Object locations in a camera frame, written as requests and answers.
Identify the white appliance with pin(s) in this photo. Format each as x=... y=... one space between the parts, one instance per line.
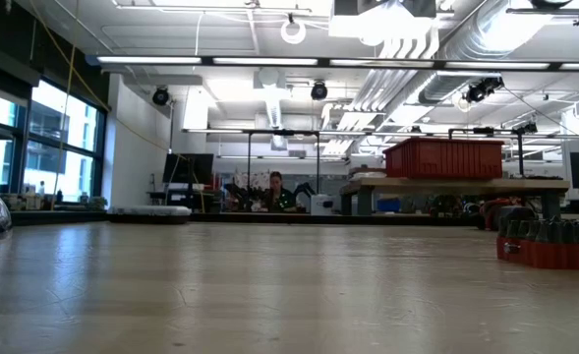
x=322 y=204

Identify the silver ventilation duct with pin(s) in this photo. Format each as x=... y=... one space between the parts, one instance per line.
x=471 y=34

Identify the small potted plant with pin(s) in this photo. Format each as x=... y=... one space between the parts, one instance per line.
x=97 y=201

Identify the white flat tray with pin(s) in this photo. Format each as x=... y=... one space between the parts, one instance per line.
x=149 y=210

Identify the black beam with light strips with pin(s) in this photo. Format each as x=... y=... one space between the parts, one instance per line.
x=323 y=62

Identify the blue box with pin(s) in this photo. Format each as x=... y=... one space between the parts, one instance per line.
x=388 y=205

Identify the large glass window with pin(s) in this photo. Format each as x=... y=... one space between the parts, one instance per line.
x=63 y=128

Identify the black ceiling spotlight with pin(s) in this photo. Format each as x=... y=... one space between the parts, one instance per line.
x=319 y=91
x=160 y=96

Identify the red plastic crate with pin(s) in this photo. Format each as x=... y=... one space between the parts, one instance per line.
x=444 y=158

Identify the red bit holder block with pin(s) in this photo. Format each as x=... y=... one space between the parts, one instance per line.
x=549 y=253

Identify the person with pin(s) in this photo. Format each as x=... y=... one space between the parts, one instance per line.
x=276 y=196

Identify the black ceiling camera rig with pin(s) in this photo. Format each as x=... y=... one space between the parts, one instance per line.
x=483 y=88

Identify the black gantry frame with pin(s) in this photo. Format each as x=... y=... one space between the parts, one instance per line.
x=520 y=152
x=284 y=132

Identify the wooden workbench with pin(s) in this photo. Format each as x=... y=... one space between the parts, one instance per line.
x=466 y=184

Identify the white ceiling unit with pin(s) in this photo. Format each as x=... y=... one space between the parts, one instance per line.
x=382 y=24

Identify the grey and red clamp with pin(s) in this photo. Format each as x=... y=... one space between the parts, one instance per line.
x=507 y=214

